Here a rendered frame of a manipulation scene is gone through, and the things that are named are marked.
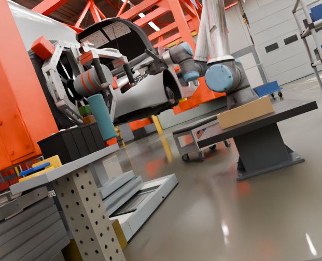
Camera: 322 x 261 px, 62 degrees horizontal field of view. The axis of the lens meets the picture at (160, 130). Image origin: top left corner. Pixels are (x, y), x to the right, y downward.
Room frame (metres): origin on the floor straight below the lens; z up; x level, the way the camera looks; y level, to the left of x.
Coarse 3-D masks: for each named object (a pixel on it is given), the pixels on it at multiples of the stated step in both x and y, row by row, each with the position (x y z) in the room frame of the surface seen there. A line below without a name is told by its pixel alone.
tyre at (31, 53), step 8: (56, 40) 1.68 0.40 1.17; (32, 56) 1.46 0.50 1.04; (32, 64) 1.44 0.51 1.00; (40, 64) 1.48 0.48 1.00; (40, 72) 1.46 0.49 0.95; (40, 80) 1.44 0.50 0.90; (48, 96) 1.45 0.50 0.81; (104, 96) 1.94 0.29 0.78; (48, 104) 1.43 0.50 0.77; (56, 112) 1.46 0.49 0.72; (56, 120) 1.45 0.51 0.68; (64, 120) 1.49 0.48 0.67; (64, 128) 1.49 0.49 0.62
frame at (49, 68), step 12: (60, 48) 1.55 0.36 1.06; (48, 60) 1.49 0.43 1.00; (48, 72) 1.44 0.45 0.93; (48, 84) 1.44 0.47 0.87; (60, 84) 1.44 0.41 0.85; (60, 96) 1.42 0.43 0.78; (108, 96) 1.89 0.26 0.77; (60, 108) 1.45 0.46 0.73; (72, 108) 1.46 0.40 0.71; (108, 108) 1.86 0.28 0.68
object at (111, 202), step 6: (132, 180) 1.87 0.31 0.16; (138, 180) 1.84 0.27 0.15; (120, 186) 1.75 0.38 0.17; (126, 186) 1.68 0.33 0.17; (132, 186) 1.74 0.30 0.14; (138, 186) 1.81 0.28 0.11; (114, 192) 1.64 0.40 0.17; (120, 192) 1.61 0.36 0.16; (126, 192) 1.66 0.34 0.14; (132, 192) 1.72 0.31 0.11; (108, 198) 1.57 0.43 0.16; (114, 198) 1.54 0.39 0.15; (120, 198) 1.59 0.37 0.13; (126, 198) 1.64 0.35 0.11; (108, 204) 1.48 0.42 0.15; (114, 204) 1.52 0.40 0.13; (120, 204) 1.57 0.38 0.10; (108, 210) 1.46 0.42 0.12; (114, 210) 1.50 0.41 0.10
